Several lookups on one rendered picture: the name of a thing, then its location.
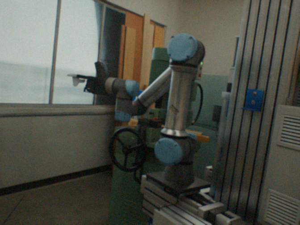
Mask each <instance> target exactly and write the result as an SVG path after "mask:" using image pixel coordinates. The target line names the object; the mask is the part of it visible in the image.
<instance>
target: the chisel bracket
mask: <svg viewBox="0 0 300 225"><path fill-rule="evenodd" d="M166 111H167V109H164V108H150V112H152V113H154V114H150V115H149V118H155V117H156V118H158V119H162V118H165V117H166V115H164V113H166Z"/></svg>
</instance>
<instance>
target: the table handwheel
mask: <svg viewBox="0 0 300 225"><path fill-rule="evenodd" d="M122 132H131V133H133V134H135V135H136V136H137V137H138V139H139V140H140V142H141V144H140V145H137V146H136V145H133V146H131V145H125V144H124V143H123V142H122V141H121V140H120V139H119V137H118V135H119V134H120V133H122ZM115 139H117V140H118V141H119V142H120V144H121V145H122V146H123V147H122V153H123V154H125V160H124V165H123V166H122V165H121V164H120V163H119V162H118V161H117V160H116V158H115V155H114V152H113V144H114V141H115ZM136 148H139V149H141V148H142V158H141V160H140V162H139V164H138V165H137V166H135V167H132V168H127V167H126V162H127V157H128V154H131V153H132V151H135V150H136ZM109 153H110V157H111V159H112V161H113V163H114V164H115V165H116V166H117V167H118V168H119V169H120V170H122V171H125V172H134V171H137V170H138V169H140V168H141V167H142V166H143V164H144V163H145V160H146V157H147V146H146V142H145V140H144V138H143V136H142V135H141V134H140V133H139V132H138V131H137V130H135V129H133V128H130V127H124V128H120V129H118V130H117V131H116V132H115V133H114V134H113V135H112V137H111V139H110V143H109Z"/></svg>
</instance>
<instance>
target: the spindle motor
mask: <svg viewBox="0 0 300 225"><path fill-rule="evenodd" d="M151 60H152V61H151V66H150V76H149V84H148V86H150V85H151V84H152V83H153V82H154V81H155V80H156V79H157V78H158V77H159V76H160V75H161V74H162V73H163V72H164V71H166V70H167V69H168V68H169V64H170V57H169V55H168V52H167V48H163V47H154V48H153V51H152V58H151ZM165 93H170V89H169V90H167V91H166V92H165Z"/></svg>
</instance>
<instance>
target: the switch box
mask: <svg viewBox="0 0 300 225"><path fill-rule="evenodd" d="M200 65H202V66H200ZM200 67H201V68H203V61H202V64H201V63H200V64H199V65H198V67H197V70H196V71H195V72H194V73H193V76H192V79H193V80H201V77H199V74H200V73H201V74H202V69H201V71H200ZM199 78H200V79H199Z"/></svg>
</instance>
